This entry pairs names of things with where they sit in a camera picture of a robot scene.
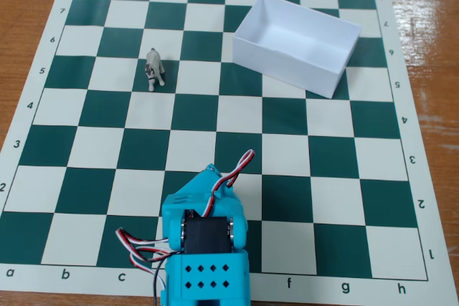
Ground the cyan gripper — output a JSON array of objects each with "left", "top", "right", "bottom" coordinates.
[{"left": 161, "top": 163, "right": 249, "bottom": 221}]

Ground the small grey toy horse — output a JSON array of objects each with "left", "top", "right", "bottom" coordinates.
[{"left": 144, "top": 47, "right": 166, "bottom": 93}]

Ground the white open paper box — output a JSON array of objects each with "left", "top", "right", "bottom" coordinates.
[{"left": 232, "top": 0, "right": 363, "bottom": 100}]

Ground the green and white chessboard mat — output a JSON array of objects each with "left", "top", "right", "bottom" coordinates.
[{"left": 0, "top": 0, "right": 444, "bottom": 306}]

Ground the red white black gripper cable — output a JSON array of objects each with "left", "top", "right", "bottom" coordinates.
[{"left": 202, "top": 148, "right": 257, "bottom": 219}]

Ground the red white black wrist cable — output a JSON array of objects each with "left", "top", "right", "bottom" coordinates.
[{"left": 115, "top": 226, "right": 171, "bottom": 254}]

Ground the red white black elbow cable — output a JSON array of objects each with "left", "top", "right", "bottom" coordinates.
[{"left": 128, "top": 247, "right": 172, "bottom": 306}]

